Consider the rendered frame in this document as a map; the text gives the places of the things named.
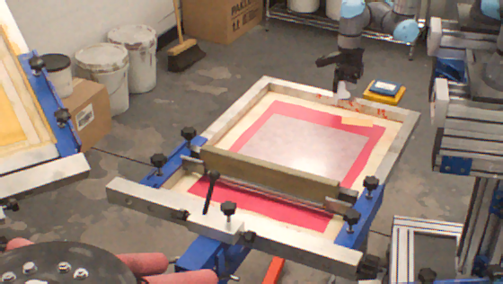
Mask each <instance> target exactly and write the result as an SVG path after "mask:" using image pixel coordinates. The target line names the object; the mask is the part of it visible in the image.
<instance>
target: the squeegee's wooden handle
mask: <svg viewBox="0 0 503 284"><path fill-rule="evenodd" d="M199 152H200V161H203V162H205V172H208V171H210V170H211V171H212V170H218V171H219V172H220V173H224V174H227V175H230V176H233V177H236V178H241V179H243V180H244V181H247V182H254V183H257V184H260V185H263V186H267V187H270V188H274V189H277V190H281V191H286V192H290V194H293V195H297V196H300V197H304V198H307V199H310V200H317V201H320V202H323V206H326V197H328V198H331V199H335V200H338V196H339V187H340V182H338V181H335V179H332V178H328V177H324V176H320V175H317V174H314V173H308V172H304V171H300V170H297V169H293V168H289V167H286V166H283V165H282V164H276V163H272V162H270V161H265V160H261V159H259V158H255V157H251V156H247V155H242V154H237V153H234V152H231V150H227V149H223V148H220V147H216V146H211V145H206V144H204V145H203V146H202V147H201V148H200V151H199Z"/></svg>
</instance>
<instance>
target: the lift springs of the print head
mask: <svg viewBox="0 0 503 284"><path fill-rule="evenodd" d="M30 244H34V242H32V241H30V240H27V239H24V238H21V237H17V238H14V239H13V240H11V241H10V242H9V243H8V244H7V246H6V251H8V250H12V249H14V248H18V247H21V246H25V245H30ZM116 255H117V257H119V258H120V259H121V260H122V261H123V262H124V263H126V264H127V266H128V267H129V268H130V269H131V270H132V272H133V274H134V276H135V278H136V280H137V284H217V281H218V280H225V279H230V278H231V275H227V276H221V277H217V276H216V274H215V273H214V272H213V271H212V270H201V271H187V272H180V273H173V274H165V275H160V274H164V273H165V272H166V271H167V268H168V264H173V263H176V262H177V261H178V260H176V261H168V259H167V257H166V256H165V255H164V253H159V252H154V253H123V254H116ZM155 275H157V276H155ZM147 276H151V277H147ZM139 277H143V278H139Z"/></svg>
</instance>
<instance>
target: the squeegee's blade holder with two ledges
mask: <svg viewBox="0 0 503 284"><path fill-rule="evenodd" d="M220 179H223V181H228V182H233V183H236V184H241V185H243V186H246V187H250V188H253V189H257V190H260V191H265V192H270V194H273V195H276V196H279V197H283V198H287V199H290V200H295V201H299V202H303V203H305V204H309V205H313V206H316V207H319V208H322V206H323V202H320V201H317V200H310V199H307V198H304V197H300V196H297V195H293V194H290V192H286V191H281V190H277V189H274V188H270V187H267V186H263V185H260V184H257V183H254V182H247V181H244V180H243V179H241V178H236V177H233V176H230V175H227V174H224V173H220Z"/></svg>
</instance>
